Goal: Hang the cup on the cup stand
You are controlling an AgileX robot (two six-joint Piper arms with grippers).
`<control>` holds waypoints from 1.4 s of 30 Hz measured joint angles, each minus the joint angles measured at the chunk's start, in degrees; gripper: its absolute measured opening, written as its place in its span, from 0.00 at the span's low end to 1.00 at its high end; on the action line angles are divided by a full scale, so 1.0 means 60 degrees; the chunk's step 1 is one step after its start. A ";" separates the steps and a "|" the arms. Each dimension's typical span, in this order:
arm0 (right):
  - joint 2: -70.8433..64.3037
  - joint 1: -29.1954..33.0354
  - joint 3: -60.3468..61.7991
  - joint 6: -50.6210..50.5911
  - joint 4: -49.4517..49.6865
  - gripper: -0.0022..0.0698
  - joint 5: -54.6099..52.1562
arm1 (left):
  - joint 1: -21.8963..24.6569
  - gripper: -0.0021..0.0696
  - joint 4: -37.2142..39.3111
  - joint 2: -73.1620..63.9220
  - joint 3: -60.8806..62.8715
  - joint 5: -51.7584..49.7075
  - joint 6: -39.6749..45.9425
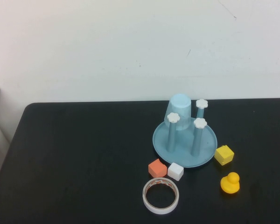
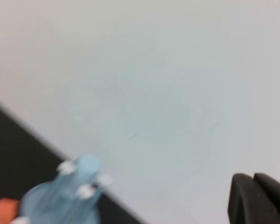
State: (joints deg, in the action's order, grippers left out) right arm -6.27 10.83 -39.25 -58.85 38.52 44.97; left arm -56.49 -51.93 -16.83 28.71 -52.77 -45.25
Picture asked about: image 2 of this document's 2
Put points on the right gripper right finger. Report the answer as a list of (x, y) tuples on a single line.
[(277, 200)]

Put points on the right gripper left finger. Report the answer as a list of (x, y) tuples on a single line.
[(245, 203)]

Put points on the light blue plastic cup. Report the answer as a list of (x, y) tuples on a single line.
[(87, 165)]

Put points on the white foam cube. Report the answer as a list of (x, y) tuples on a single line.
[(21, 221)]

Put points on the orange foam cube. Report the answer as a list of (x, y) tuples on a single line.
[(3, 210)]

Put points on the blue four-post cup stand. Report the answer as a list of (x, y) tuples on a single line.
[(49, 203)]

